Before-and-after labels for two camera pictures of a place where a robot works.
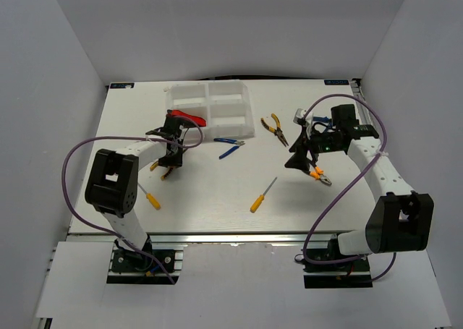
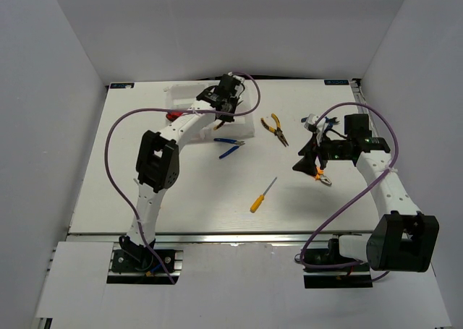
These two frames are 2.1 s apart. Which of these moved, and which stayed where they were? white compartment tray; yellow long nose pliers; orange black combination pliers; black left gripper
Moved: yellow long nose pliers; black left gripper
Stayed: orange black combination pliers; white compartment tray
